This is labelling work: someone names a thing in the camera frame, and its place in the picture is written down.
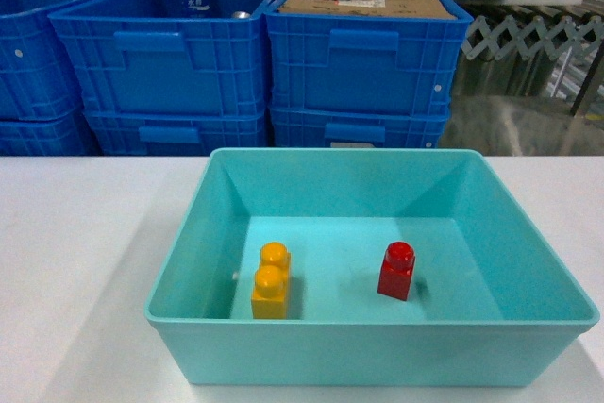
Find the red toy block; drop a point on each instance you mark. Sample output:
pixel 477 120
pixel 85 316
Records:
pixel 396 271

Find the yellow toy block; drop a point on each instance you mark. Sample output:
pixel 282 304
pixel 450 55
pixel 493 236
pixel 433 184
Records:
pixel 270 294

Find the blue crate lower right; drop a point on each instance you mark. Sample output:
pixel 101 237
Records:
pixel 321 128

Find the blue crate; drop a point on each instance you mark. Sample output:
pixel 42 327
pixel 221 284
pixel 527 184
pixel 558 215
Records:
pixel 361 64
pixel 66 136
pixel 146 57
pixel 134 134
pixel 38 81
pixel 321 128

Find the blue crate upper right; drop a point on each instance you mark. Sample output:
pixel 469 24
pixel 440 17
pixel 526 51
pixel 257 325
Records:
pixel 361 64

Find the blue crate lower middle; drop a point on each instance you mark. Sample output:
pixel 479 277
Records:
pixel 134 134

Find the blue crate upper middle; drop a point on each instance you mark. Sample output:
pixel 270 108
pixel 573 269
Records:
pixel 146 57

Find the cardboard sheet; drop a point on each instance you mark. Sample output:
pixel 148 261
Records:
pixel 421 9

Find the teal plastic bin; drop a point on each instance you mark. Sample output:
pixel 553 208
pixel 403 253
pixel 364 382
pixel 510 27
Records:
pixel 490 304

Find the blue crate lower left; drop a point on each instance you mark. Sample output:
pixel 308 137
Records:
pixel 66 136

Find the expandable roller conveyor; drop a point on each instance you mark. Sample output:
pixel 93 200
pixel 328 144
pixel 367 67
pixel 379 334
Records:
pixel 525 51

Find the blue crate upper left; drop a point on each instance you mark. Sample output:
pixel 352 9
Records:
pixel 38 81

